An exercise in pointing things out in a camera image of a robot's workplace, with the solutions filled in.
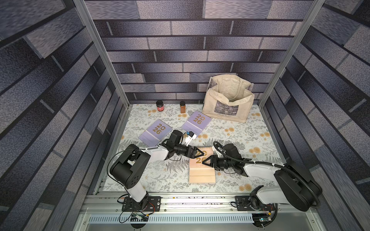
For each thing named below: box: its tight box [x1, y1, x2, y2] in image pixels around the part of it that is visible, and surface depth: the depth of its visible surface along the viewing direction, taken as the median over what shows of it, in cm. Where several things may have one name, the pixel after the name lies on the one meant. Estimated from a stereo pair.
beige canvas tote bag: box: [201, 74, 255, 123], surface depth 103 cm
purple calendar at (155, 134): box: [138, 118, 173, 148], surface depth 103 cm
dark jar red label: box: [155, 100, 165, 112], surface depth 115 cm
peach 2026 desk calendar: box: [188, 146, 216, 184], surface depth 84 cm
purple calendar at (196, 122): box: [181, 110, 212, 137], surface depth 109 cm
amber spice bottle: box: [179, 100, 186, 114], surface depth 112 cm
